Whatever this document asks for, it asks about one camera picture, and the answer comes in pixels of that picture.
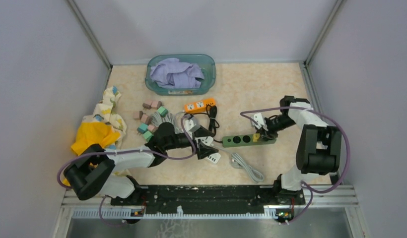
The white power strip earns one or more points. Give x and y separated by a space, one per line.
214 158

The orange power strip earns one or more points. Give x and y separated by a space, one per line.
199 106

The yellow plug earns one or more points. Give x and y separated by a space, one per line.
255 137

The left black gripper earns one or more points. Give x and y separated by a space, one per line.
203 151

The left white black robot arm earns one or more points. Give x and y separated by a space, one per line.
94 171

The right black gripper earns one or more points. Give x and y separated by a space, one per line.
267 135

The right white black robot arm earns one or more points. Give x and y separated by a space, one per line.
318 150

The patterned cream cloth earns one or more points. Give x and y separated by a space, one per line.
105 111

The yellow cloth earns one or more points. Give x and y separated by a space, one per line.
90 133

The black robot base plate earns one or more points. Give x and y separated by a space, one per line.
209 199

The green power strip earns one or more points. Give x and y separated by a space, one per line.
242 141

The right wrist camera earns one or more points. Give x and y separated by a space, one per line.
259 121

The teal plastic basin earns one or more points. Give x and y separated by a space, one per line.
205 62

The teal plug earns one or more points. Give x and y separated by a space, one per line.
142 128

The lavender crumpled cloth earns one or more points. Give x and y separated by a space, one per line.
172 73

